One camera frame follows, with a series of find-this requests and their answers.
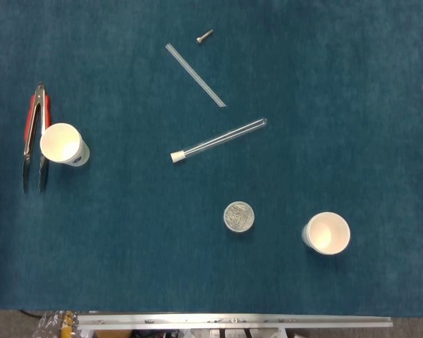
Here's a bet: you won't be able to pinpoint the clear glass test tube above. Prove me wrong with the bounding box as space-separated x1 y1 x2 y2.
181 118 269 159

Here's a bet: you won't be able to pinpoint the paper cup with dark stripe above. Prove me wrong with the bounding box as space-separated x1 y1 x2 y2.
301 211 352 256

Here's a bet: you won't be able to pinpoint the round clear box of clips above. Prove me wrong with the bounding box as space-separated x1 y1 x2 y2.
223 201 255 234

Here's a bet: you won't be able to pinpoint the metal socket head screw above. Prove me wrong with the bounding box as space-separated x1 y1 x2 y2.
196 29 214 45

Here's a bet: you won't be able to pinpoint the clear thin glass rod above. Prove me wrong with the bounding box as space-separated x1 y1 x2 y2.
165 42 227 108

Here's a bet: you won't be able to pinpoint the teal table cloth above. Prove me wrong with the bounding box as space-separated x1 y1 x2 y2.
0 0 423 318

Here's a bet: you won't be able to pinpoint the paper cup with blue flower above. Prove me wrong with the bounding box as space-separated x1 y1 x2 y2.
39 123 91 168

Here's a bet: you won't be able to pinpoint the crinkled clear plastic bag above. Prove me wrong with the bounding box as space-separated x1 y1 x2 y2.
31 309 79 338

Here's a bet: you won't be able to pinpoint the aluminium frame rail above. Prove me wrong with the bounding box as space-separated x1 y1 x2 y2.
76 313 394 332

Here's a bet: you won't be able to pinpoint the red-handled metal tongs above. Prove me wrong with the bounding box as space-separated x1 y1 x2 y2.
23 81 53 194

